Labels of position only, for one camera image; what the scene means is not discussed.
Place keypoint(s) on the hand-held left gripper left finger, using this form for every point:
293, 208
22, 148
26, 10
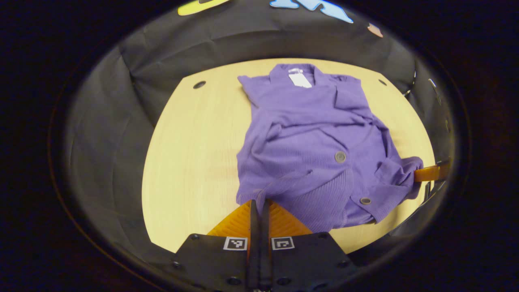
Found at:
254, 251

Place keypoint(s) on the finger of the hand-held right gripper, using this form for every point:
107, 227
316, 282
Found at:
432, 172

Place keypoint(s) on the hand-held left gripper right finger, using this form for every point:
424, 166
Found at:
266, 251

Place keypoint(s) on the purple knit cardigan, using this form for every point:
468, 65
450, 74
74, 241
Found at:
304, 142

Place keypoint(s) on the white paper hang tag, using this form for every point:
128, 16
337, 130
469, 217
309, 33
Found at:
300, 80

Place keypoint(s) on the black backdrop cloth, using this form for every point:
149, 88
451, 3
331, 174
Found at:
113, 121

